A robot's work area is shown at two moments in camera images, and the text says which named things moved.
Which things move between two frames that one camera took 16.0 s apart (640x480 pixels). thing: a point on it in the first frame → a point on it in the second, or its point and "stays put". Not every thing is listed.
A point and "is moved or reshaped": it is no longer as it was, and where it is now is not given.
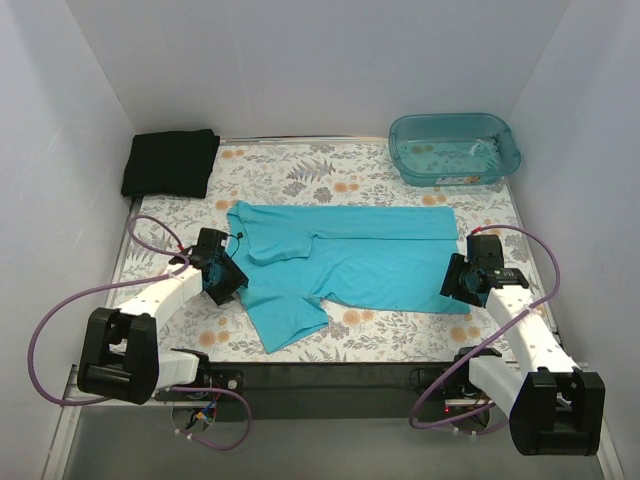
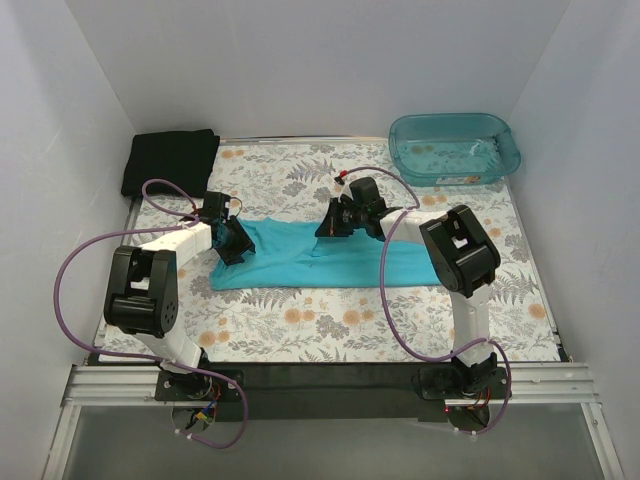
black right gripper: x=451 y=283 → x=333 y=223
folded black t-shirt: x=170 y=164 stays put
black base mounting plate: x=345 y=391 stays put
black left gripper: x=231 y=280 → x=236 y=245
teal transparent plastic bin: x=452 y=149 stays put
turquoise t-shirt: x=295 y=258 is moved or reshaped
